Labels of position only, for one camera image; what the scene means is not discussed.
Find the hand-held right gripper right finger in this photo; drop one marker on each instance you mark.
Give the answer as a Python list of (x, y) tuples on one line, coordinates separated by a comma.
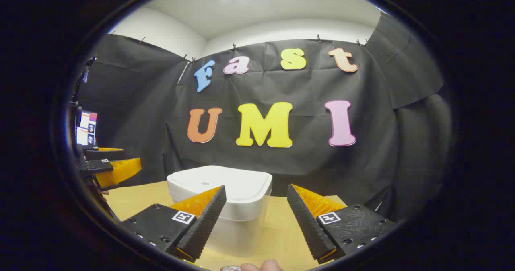
[(305, 226)]

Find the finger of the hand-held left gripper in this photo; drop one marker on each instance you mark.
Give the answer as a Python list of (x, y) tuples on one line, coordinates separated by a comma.
[(98, 165), (104, 155)]

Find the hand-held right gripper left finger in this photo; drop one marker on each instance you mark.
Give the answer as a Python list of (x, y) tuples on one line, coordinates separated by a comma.
[(205, 222)]

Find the red pop can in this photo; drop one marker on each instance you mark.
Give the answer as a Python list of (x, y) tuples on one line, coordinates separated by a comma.
[(231, 268)]

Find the white desktop garbage bin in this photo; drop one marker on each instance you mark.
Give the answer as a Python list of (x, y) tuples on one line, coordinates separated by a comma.
[(241, 182)]

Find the wooden desktop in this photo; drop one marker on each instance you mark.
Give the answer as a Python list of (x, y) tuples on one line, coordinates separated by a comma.
[(277, 230)]

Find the computer monitor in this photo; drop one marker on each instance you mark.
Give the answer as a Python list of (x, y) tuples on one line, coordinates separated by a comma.
[(87, 127)]

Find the black backdrop cloth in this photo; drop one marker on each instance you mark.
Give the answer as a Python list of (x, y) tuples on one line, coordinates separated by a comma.
[(305, 162)]

